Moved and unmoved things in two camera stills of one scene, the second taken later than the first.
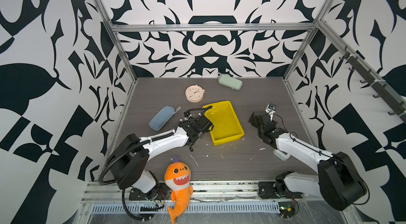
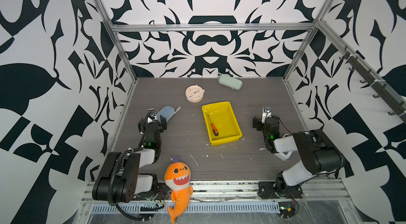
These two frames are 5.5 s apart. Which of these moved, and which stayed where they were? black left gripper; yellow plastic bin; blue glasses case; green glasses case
Moved: black left gripper
Stayed: blue glasses case; green glasses case; yellow plastic bin
